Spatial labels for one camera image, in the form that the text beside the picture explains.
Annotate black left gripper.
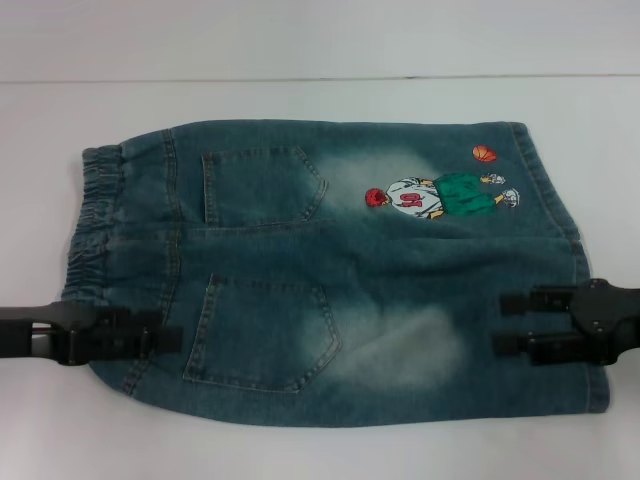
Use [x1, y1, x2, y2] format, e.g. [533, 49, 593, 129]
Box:
[0, 299, 184, 367]

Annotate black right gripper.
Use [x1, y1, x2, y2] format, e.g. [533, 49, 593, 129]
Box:
[491, 278, 640, 367]

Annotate blue denim shorts with cartoon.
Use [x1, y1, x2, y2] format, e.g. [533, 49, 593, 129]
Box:
[58, 118, 597, 417]

